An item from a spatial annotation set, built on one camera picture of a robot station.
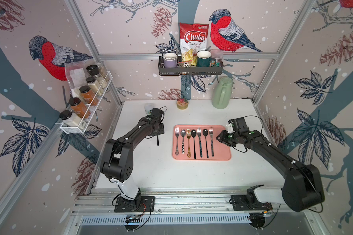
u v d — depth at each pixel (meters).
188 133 1.00
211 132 1.01
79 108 0.65
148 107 1.11
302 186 0.41
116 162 0.46
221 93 1.00
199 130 1.01
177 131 1.01
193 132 1.00
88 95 0.70
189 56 0.84
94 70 0.79
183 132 1.00
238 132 0.68
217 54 0.86
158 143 0.89
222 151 0.93
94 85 0.76
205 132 1.00
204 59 0.80
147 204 0.73
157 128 0.76
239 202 0.73
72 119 0.60
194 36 0.79
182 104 1.17
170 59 0.80
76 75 0.70
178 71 0.88
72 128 0.66
